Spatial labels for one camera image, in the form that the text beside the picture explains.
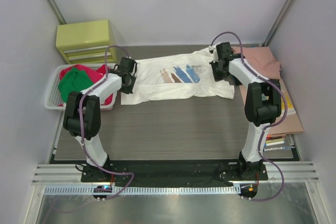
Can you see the white slotted cable duct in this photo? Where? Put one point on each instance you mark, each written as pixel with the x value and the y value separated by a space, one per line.
pixel 105 190

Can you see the white printed t shirt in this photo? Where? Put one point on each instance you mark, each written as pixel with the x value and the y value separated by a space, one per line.
pixel 177 77

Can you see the red t shirt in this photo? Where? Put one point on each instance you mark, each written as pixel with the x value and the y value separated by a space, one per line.
pixel 94 75

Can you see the pink folded t shirt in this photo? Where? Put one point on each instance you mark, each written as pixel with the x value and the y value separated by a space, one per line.
pixel 263 61

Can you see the yellow picture book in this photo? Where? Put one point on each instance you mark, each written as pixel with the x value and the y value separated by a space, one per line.
pixel 290 107

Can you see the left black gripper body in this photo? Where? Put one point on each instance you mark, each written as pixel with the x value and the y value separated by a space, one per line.
pixel 130 66

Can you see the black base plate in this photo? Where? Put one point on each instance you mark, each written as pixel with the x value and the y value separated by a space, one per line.
pixel 187 173

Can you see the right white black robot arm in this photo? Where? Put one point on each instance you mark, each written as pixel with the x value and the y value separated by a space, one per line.
pixel 262 105

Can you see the brown cardboard sheet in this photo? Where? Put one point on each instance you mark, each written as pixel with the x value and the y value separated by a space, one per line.
pixel 290 125

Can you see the black folded t shirt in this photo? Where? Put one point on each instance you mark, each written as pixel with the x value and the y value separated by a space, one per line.
pixel 233 80

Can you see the white plastic basket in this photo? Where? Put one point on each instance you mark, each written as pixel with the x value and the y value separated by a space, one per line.
pixel 53 99

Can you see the yellow-green drawer box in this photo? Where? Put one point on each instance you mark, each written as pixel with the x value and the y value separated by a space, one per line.
pixel 86 42

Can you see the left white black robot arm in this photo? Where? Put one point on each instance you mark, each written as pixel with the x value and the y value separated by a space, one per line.
pixel 82 118

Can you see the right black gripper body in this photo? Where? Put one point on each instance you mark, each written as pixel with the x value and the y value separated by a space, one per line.
pixel 217 69

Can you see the red marker pen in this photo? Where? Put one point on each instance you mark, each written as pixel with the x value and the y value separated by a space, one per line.
pixel 276 138

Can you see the yellow marker pen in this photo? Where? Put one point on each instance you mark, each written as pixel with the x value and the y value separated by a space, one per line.
pixel 274 141

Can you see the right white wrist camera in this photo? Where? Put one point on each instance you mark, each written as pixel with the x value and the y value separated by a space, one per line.
pixel 213 52

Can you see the dark blue marker pen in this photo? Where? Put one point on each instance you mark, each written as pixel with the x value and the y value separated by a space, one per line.
pixel 278 148

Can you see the green t shirt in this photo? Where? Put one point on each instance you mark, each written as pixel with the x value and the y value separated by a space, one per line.
pixel 73 79

